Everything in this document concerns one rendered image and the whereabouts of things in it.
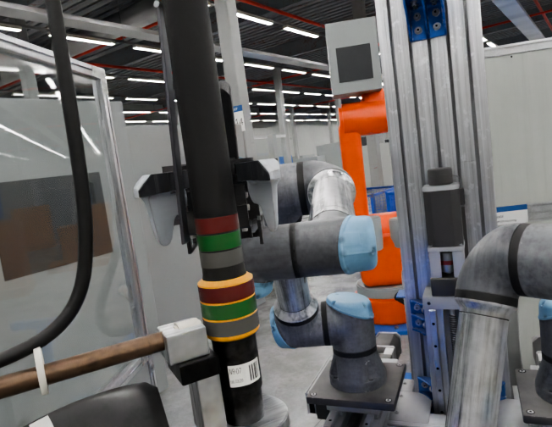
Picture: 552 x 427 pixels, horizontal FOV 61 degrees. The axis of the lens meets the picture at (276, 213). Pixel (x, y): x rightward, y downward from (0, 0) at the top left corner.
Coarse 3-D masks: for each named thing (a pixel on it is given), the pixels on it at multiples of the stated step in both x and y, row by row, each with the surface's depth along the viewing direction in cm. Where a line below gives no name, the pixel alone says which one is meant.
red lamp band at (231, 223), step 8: (224, 216) 35; (232, 216) 35; (200, 224) 35; (208, 224) 34; (216, 224) 34; (224, 224) 35; (232, 224) 35; (200, 232) 35; (208, 232) 35; (216, 232) 34
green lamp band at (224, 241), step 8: (232, 232) 35; (200, 240) 35; (208, 240) 35; (216, 240) 35; (224, 240) 35; (232, 240) 35; (240, 240) 36; (200, 248) 35; (208, 248) 35; (216, 248) 35; (224, 248) 35
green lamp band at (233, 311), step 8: (232, 304) 35; (240, 304) 35; (248, 304) 35; (256, 304) 36; (208, 312) 35; (216, 312) 35; (224, 312) 35; (232, 312) 35; (240, 312) 35; (248, 312) 35; (216, 320) 35
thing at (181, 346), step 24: (168, 336) 33; (192, 336) 34; (168, 360) 34; (192, 360) 34; (216, 360) 34; (192, 384) 36; (216, 384) 35; (192, 408) 37; (216, 408) 35; (264, 408) 38
